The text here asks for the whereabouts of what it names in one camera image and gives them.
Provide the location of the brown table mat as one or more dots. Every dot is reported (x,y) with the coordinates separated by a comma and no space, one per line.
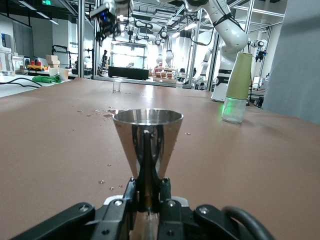
(50,150)

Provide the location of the bread loaves on rack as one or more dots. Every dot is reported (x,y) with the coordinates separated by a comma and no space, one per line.
(165,74)

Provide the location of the colourful toy vehicle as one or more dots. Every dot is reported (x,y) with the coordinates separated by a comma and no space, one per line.
(37,67)

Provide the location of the glass display cabinet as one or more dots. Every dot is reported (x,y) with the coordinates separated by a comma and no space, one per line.
(128,53)

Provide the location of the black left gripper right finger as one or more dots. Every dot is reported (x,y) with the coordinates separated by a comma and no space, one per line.
(180,225)

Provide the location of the green exit sign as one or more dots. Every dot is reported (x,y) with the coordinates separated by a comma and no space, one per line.
(46,2)

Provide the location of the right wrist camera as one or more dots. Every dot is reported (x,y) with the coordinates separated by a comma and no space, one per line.
(100,11)

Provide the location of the long black box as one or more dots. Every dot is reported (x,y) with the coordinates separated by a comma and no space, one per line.
(128,73)

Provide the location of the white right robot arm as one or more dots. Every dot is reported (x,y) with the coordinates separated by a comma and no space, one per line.
(232,35)

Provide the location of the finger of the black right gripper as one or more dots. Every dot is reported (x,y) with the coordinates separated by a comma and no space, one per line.
(99,38)
(115,32)

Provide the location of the green cloth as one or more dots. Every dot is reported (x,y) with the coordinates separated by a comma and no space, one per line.
(47,79)

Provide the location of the steel double cone jigger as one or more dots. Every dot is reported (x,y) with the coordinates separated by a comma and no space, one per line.
(125,135)

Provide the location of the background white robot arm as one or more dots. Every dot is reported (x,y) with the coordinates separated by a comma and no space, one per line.
(162,33)
(260,44)

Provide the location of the spilled liquid puddle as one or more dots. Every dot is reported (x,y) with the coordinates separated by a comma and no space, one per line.
(109,115)

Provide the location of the grey partition panel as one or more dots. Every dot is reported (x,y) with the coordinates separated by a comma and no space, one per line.
(295,62)

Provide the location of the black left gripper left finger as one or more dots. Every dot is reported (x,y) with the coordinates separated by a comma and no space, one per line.
(75,225)

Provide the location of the clear glass measuring beaker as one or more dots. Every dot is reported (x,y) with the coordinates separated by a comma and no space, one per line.
(116,86)

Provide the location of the green sleeved glass bottle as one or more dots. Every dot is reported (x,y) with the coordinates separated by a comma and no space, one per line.
(240,75)

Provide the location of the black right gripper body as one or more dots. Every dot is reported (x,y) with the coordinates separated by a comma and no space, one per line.
(107,22)

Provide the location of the aluminium frame structure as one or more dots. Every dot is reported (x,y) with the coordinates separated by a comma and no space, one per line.
(81,37)

